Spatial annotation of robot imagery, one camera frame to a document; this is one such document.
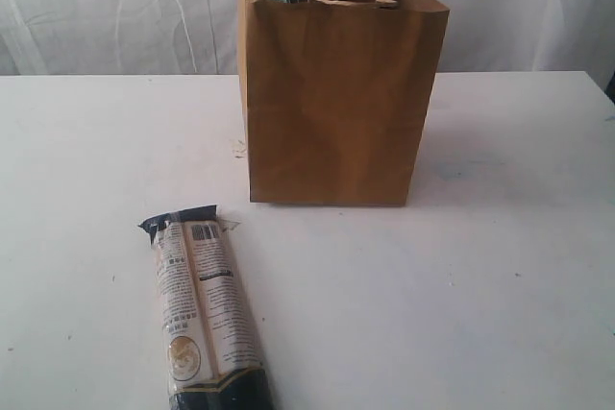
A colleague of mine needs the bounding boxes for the noodle pack black ends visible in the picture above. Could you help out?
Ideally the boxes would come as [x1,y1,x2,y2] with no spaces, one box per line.
[139,205,274,409]

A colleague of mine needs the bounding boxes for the brown paper bag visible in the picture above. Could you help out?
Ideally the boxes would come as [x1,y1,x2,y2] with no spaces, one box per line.
[237,0,450,206]

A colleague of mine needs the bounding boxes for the white backdrop curtain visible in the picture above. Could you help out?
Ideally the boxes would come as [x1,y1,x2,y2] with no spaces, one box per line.
[1,0,614,85]

